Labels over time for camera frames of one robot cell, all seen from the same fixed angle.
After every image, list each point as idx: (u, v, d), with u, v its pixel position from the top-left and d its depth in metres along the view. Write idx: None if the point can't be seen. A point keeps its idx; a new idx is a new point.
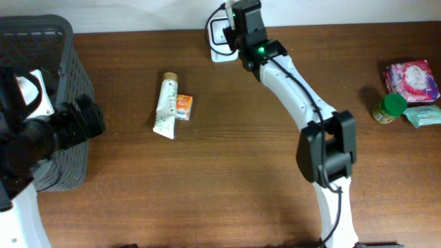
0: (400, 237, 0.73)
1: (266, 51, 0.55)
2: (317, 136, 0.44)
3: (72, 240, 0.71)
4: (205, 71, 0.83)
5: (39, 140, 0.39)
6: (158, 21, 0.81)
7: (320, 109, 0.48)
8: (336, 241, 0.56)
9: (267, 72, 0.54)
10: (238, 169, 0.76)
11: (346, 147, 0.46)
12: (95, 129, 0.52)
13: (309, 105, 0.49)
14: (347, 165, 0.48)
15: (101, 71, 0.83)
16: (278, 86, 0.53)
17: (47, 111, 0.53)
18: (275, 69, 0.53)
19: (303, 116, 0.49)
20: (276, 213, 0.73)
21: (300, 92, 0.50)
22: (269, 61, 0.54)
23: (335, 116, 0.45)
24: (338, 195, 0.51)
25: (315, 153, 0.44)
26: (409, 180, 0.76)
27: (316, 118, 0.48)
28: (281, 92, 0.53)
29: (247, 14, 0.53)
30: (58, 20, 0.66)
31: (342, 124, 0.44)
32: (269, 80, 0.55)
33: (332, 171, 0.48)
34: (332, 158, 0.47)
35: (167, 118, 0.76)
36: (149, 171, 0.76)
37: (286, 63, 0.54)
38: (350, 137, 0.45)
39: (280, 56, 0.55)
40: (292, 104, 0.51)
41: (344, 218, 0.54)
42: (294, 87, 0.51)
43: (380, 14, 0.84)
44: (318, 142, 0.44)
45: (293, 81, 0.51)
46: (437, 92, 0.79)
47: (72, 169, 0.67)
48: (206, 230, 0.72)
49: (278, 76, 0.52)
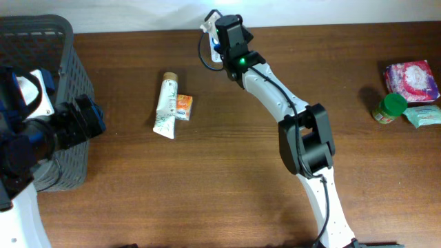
0: (400, 237, 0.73)
1: (247, 60, 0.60)
2: (292, 128, 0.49)
3: (72, 239, 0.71)
4: (204, 71, 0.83)
5: (38, 139, 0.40)
6: (158, 21, 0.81)
7: (295, 104, 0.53)
8: (331, 235, 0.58)
9: (248, 79, 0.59)
10: (238, 169, 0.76)
11: (322, 138, 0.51)
12: (95, 129, 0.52)
13: (284, 101, 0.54)
14: (326, 156, 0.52)
15: (101, 71, 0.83)
16: (259, 90, 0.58)
17: (47, 111, 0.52)
18: (255, 76, 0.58)
19: (280, 113, 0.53)
20: (275, 213, 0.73)
21: (277, 92, 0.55)
22: (249, 69, 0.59)
23: (309, 110, 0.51)
24: (323, 185, 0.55)
25: (293, 145, 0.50)
26: (410, 180, 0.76)
27: (291, 112, 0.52)
28: (262, 95, 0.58)
29: (228, 30, 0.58)
30: (58, 20, 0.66)
31: (314, 116, 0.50)
32: (251, 86, 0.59)
33: (313, 162, 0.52)
34: (311, 149, 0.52)
35: (167, 118, 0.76)
36: (149, 171, 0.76)
37: (264, 68, 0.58)
38: (324, 128, 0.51)
39: (260, 63, 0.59)
40: (271, 103, 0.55)
41: (335, 211, 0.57)
42: (271, 89, 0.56)
43: (380, 13, 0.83)
44: (295, 133, 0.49)
45: (271, 84, 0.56)
46: (437, 92, 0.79)
47: (73, 169, 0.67)
48: (206, 230, 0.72)
49: (257, 81, 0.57)
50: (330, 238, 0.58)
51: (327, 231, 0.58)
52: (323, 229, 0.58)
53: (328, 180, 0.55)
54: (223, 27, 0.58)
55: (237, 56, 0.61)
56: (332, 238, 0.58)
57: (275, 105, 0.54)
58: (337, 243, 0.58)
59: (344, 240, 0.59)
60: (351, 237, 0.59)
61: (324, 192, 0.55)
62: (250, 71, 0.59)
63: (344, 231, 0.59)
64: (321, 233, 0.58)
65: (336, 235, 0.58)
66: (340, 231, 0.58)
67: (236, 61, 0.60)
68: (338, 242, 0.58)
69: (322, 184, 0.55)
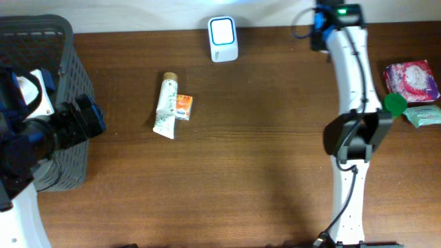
0: (400, 237, 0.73)
1: (346, 16, 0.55)
2: (353, 127, 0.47)
3: (72, 239, 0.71)
4: (204, 71, 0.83)
5: (38, 140, 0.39)
6: (158, 21, 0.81)
7: (367, 100, 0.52)
8: (342, 226, 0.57)
9: (337, 40, 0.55)
10: (238, 169, 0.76)
11: (373, 140, 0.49)
12: (95, 129, 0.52)
13: (360, 92, 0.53)
14: (368, 153, 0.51)
15: (101, 71, 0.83)
16: (340, 58, 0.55)
17: (47, 111, 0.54)
18: (344, 43, 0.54)
19: (351, 100, 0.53)
20: (275, 213, 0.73)
21: (355, 77, 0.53)
22: (340, 32, 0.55)
23: (377, 114, 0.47)
24: (352, 175, 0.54)
25: (344, 136, 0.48)
26: (410, 180, 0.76)
27: (360, 109, 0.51)
28: (339, 66, 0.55)
29: None
30: (58, 20, 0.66)
31: (378, 122, 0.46)
32: (335, 48, 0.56)
33: (352, 152, 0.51)
34: (356, 140, 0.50)
35: (167, 118, 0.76)
36: (149, 171, 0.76)
37: (358, 39, 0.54)
38: (381, 134, 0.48)
39: (357, 28, 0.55)
40: (344, 84, 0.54)
41: (354, 205, 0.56)
42: (353, 69, 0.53)
43: (380, 13, 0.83)
44: (353, 131, 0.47)
45: (357, 61, 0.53)
46: (437, 92, 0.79)
47: (73, 169, 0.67)
48: (206, 230, 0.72)
49: (345, 50, 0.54)
50: (340, 230, 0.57)
51: (339, 222, 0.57)
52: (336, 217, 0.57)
53: (360, 173, 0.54)
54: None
55: (335, 10, 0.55)
56: (342, 230, 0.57)
57: (348, 91, 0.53)
58: (344, 237, 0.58)
59: (353, 238, 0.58)
60: (360, 239, 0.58)
61: (351, 182, 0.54)
62: (343, 32, 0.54)
63: (356, 231, 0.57)
64: (333, 221, 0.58)
65: (346, 229, 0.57)
66: (352, 228, 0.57)
67: (334, 16, 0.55)
68: (345, 237, 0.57)
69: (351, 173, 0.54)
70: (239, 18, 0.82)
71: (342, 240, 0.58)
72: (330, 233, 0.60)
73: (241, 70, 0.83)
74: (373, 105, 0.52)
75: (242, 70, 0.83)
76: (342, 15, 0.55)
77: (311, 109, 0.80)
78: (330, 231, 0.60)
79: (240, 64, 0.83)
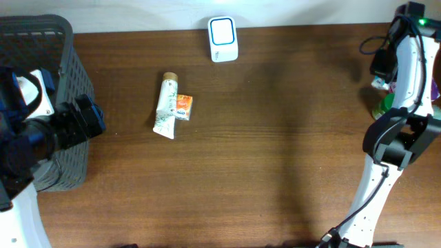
0: (400, 237, 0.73)
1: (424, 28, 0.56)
2: (400, 121, 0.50)
3: (72, 239, 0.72)
4: (204, 71, 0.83)
5: (38, 140, 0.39)
6: (158, 21, 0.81)
7: (421, 105, 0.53)
8: (353, 226, 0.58)
9: (408, 45, 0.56)
10: (239, 169, 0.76)
11: (415, 145, 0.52)
12: (95, 129, 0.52)
13: (416, 95, 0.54)
14: (405, 159, 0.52)
15: (101, 71, 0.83)
16: (405, 62, 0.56)
17: (47, 111, 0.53)
18: (415, 49, 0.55)
19: (404, 99, 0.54)
20: (276, 213, 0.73)
21: (415, 82, 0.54)
22: (413, 39, 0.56)
23: (427, 118, 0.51)
24: (381, 178, 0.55)
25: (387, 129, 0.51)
26: (409, 180, 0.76)
27: (411, 109, 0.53)
28: (402, 68, 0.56)
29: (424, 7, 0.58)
30: (58, 20, 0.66)
31: (427, 123, 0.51)
32: (402, 52, 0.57)
33: (388, 155, 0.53)
34: (396, 142, 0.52)
35: (167, 118, 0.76)
36: (149, 171, 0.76)
37: (431, 49, 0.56)
38: (424, 140, 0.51)
39: (432, 40, 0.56)
40: (402, 85, 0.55)
41: (373, 207, 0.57)
42: (416, 73, 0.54)
43: (380, 13, 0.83)
44: (397, 127, 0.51)
45: (422, 68, 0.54)
46: (437, 92, 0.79)
47: (73, 169, 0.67)
48: (206, 230, 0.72)
49: (413, 56, 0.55)
50: (349, 228, 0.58)
51: (351, 220, 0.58)
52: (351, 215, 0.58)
53: (388, 178, 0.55)
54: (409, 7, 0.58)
55: (415, 21, 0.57)
56: (352, 229, 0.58)
57: (404, 91, 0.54)
58: (353, 237, 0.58)
59: (361, 240, 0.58)
60: (366, 244, 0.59)
61: (378, 184, 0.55)
62: (417, 39, 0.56)
63: (364, 233, 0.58)
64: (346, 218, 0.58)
65: (356, 228, 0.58)
66: (362, 229, 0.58)
67: (411, 25, 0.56)
68: (353, 237, 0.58)
69: (380, 176, 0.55)
70: (239, 18, 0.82)
71: (347, 238, 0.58)
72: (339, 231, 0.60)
73: (241, 70, 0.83)
74: (425, 110, 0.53)
75: (242, 70, 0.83)
76: (420, 26, 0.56)
77: (311, 109, 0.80)
78: (340, 231, 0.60)
79: (240, 64, 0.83)
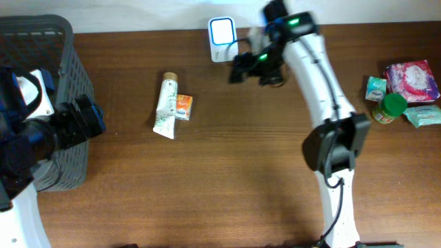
0: (400, 237, 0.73)
1: (296, 25, 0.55)
2: (327, 135, 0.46)
3: (72, 239, 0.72)
4: (204, 71, 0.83)
5: (38, 139, 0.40)
6: (158, 21, 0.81)
7: (339, 106, 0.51)
8: (337, 234, 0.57)
9: (295, 52, 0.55)
10: (239, 168, 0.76)
11: (355, 146, 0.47)
12: (95, 129, 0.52)
13: (330, 99, 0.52)
14: (351, 160, 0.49)
15: (101, 71, 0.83)
16: (302, 69, 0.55)
17: (47, 111, 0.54)
18: (303, 54, 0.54)
19: (322, 109, 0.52)
20: (276, 213, 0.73)
21: (323, 86, 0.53)
22: (296, 43, 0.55)
23: (352, 117, 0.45)
24: (340, 187, 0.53)
25: (323, 149, 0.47)
26: (409, 180, 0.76)
27: (333, 116, 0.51)
28: (302, 76, 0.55)
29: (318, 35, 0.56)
30: (58, 20, 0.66)
31: (355, 127, 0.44)
32: (295, 60, 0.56)
33: (335, 164, 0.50)
34: (337, 151, 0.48)
35: (167, 118, 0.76)
36: (149, 171, 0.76)
37: (314, 46, 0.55)
38: (360, 138, 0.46)
39: (312, 35, 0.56)
40: (311, 94, 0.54)
41: (345, 213, 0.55)
42: (318, 76, 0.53)
43: (380, 13, 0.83)
44: (330, 141, 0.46)
45: (319, 69, 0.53)
46: (437, 92, 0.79)
47: (73, 169, 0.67)
48: (206, 230, 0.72)
49: (306, 60, 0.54)
50: (335, 238, 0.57)
51: (333, 230, 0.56)
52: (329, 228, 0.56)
53: (346, 182, 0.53)
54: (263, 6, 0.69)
55: (286, 25, 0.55)
56: (337, 237, 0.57)
57: (317, 100, 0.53)
58: (341, 244, 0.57)
59: (350, 241, 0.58)
60: (355, 240, 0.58)
61: (340, 193, 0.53)
62: (299, 43, 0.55)
63: (351, 234, 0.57)
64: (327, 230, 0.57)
65: (342, 235, 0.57)
66: (346, 233, 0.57)
67: (286, 28, 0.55)
68: (342, 243, 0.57)
69: (339, 186, 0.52)
70: (238, 18, 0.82)
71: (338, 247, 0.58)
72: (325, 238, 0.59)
73: None
74: (345, 110, 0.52)
75: None
76: (293, 26, 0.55)
77: None
78: (324, 238, 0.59)
79: None
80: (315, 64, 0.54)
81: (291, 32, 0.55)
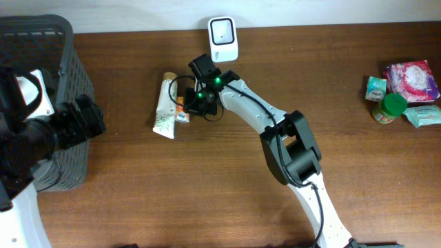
0: (400, 237, 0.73)
1: (222, 80, 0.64)
2: (273, 140, 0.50)
3: (72, 239, 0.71)
4: None
5: (38, 140, 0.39)
6: (158, 21, 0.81)
7: (273, 114, 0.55)
8: (329, 238, 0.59)
9: (226, 96, 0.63)
10: (238, 168, 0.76)
11: (306, 144, 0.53)
12: (95, 129, 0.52)
13: (264, 113, 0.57)
14: (314, 162, 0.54)
15: (101, 71, 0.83)
16: (238, 106, 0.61)
17: (47, 111, 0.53)
18: (231, 93, 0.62)
19: (260, 125, 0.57)
20: (275, 213, 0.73)
21: (254, 106, 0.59)
22: (224, 87, 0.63)
23: (287, 118, 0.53)
24: (315, 192, 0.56)
25: (277, 155, 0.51)
26: (410, 180, 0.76)
27: (271, 122, 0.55)
28: (241, 111, 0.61)
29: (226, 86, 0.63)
30: (58, 20, 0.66)
31: (293, 123, 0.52)
32: (230, 103, 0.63)
33: (302, 172, 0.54)
34: (297, 157, 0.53)
35: (167, 118, 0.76)
36: (149, 171, 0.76)
37: (239, 84, 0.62)
38: (305, 133, 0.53)
39: (235, 80, 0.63)
40: (251, 116, 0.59)
41: (329, 215, 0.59)
42: (249, 103, 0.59)
43: (380, 14, 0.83)
44: (278, 145, 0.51)
45: (247, 98, 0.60)
46: (437, 92, 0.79)
47: (73, 168, 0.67)
48: (206, 230, 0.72)
49: (234, 98, 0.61)
50: (328, 242, 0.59)
51: (324, 235, 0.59)
52: (320, 233, 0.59)
53: (318, 185, 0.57)
54: (194, 58, 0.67)
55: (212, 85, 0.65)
56: (330, 240, 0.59)
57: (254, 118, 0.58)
58: (335, 246, 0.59)
59: (342, 241, 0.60)
60: (348, 238, 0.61)
61: (316, 198, 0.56)
62: (225, 88, 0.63)
63: (342, 234, 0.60)
64: (318, 237, 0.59)
65: (333, 237, 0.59)
66: (337, 233, 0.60)
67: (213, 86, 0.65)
68: (336, 245, 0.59)
69: (313, 191, 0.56)
70: (239, 18, 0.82)
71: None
72: (319, 243, 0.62)
73: (241, 70, 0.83)
74: (279, 113, 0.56)
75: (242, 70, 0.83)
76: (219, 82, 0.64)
77: (311, 109, 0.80)
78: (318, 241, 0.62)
79: (240, 64, 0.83)
80: (242, 97, 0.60)
81: (218, 87, 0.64)
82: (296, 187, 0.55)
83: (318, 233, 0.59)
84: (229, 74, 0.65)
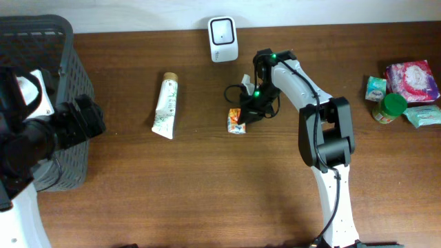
0: (400, 237, 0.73)
1: (278, 57, 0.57)
2: (311, 117, 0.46)
3: (72, 239, 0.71)
4: (204, 71, 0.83)
5: (38, 140, 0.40)
6: (158, 21, 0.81)
7: (318, 95, 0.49)
8: (335, 232, 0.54)
9: (277, 71, 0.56)
10: (238, 168, 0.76)
11: (343, 132, 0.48)
12: (94, 129, 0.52)
13: (309, 94, 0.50)
14: (345, 152, 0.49)
15: (101, 71, 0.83)
16: (285, 83, 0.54)
17: (47, 111, 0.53)
18: (283, 69, 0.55)
19: (302, 103, 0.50)
20: (276, 213, 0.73)
21: (302, 85, 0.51)
22: (279, 63, 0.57)
23: (331, 100, 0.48)
24: (336, 182, 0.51)
25: (311, 133, 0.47)
26: (409, 180, 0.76)
27: (313, 102, 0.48)
28: (287, 89, 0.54)
29: (279, 63, 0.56)
30: (58, 20, 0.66)
31: (337, 108, 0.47)
32: (280, 80, 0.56)
33: (331, 158, 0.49)
34: (330, 142, 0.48)
35: (167, 118, 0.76)
36: (149, 171, 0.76)
37: (293, 63, 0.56)
38: (346, 122, 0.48)
39: (291, 59, 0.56)
40: (294, 94, 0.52)
41: (343, 208, 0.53)
42: (298, 82, 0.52)
43: (380, 13, 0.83)
44: (315, 123, 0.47)
45: (298, 75, 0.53)
46: (437, 92, 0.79)
47: (72, 169, 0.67)
48: (206, 230, 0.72)
49: (284, 75, 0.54)
50: (334, 235, 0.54)
51: (332, 228, 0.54)
52: (328, 223, 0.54)
53: (342, 176, 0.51)
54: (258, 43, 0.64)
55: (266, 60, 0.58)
56: (337, 235, 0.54)
57: (299, 96, 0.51)
58: (341, 241, 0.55)
59: (349, 240, 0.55)
60: (355, 238, 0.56)
61: (336, 189, 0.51)
62: (280, 64, 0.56)
63: (351, 231, 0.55)
64: (325, 228, 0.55)
65: (340, 233, 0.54)
66: (345, 230, 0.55)
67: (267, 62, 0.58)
68: (341, 240, 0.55)
69: (335, 180, 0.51)
70: (239, 18, 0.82)
71: (338, 244, 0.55)
72: (324, 236, 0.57)
73: (241, 70, 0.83)
74: (325, 96, 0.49)
75: (242, 70, 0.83)
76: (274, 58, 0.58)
77: None
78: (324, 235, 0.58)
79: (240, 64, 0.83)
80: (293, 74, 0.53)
81: (271, 62, 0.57)
82: (319, 171, 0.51)
83: (326, 224, 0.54)
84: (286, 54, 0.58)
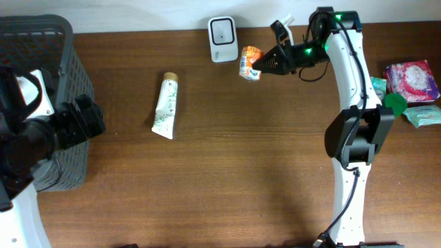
0: (400, 237, 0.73)
1: (342, 21, 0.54)
2: (349, 120, 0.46)
3: (72, 239, 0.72)
4: (204, 71, 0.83)
5: (38, 140, 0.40)
6: (157, 21, 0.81)
7: (367, 98, 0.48)
8: (342, 229, 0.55)
9: (334, 42, 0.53)
10: (239, 168, 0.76)
11: (376, 138, 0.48)
12: (95, 129, 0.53)
13: (360, 90, 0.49)
14: (370, 155, 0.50)
15: (101, 71, 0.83)
16: (339, 62, 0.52)
17: (47, 111, 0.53)
18: (343, 44, 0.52)
19: (349, 98, 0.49)
20: (277, 213, 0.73)
21: (355, 74, 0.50)
22: (340, 33, 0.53)
23: (377, 109, 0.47)
24: (353, 178, 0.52)
25: (344, 133, 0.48)
26: (409, 180, 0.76)
27: (360, 105, 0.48)
28: (338, 70, 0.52)
29: (340, 32, 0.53)
30: (58, 20, 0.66)
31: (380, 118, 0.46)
32: (333, 52, 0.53)
33: (354, 156, 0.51)
34: (357, 141, 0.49)
35: (167, 118, 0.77)
36: (149, 171, 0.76)
37: (355, 40, 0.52)
38: (382, 131, 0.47)
39: (354, 32, 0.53)
40: (344, 83, 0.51)
41: (355, 207, 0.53)
42: (352, 67, 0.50)
43: (380, 13, 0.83)
44: (351, 127, 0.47)
45: (355, 62, 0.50)
46: (437, 92, 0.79)
47: (73, 168, 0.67)
48: (206, 230, 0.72)
49: (342, 52, 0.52)
50: (340, 231, 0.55)
51: (340, 223, 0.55)
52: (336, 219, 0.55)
53: (361, 175, 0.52)
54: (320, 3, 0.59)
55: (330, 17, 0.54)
56: (342, 232, 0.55)
57: (348, 89, 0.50)
58: (345, 239, 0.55)
59: (353, 239, 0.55)
60: (360, 240, 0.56)
61: (353, 185, 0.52)
62: (340, 34, 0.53)
63: (357, 231, 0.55)
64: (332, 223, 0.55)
65: (346, 230, 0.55)
66: (351, 229, 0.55)
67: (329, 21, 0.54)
68: (344, 238, 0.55)
69: (353, 176, 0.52)
70: (238, 18, 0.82)
71: (342, 242, 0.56)
72: (330, 233, 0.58)
73: None
74: (373, 100, 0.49)
75: None
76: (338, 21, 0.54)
77: (311, 109, 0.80)
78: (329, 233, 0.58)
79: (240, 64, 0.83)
80: (351, 55, 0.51)
81: (333, 23, 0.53)
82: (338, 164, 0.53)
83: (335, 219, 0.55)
84: (351, 19, 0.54)
